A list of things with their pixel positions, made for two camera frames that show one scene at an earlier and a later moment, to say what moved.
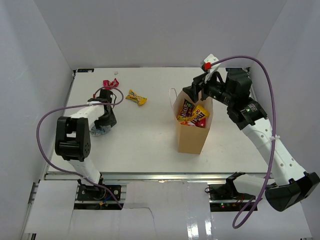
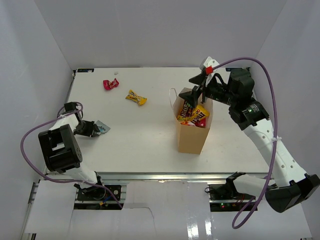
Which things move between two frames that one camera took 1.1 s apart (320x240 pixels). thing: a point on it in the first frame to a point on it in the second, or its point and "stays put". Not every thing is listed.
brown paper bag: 191,139 stays put
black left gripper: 111,120 to 92,127
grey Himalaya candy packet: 95,131 stays put
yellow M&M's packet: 140,100 stays put
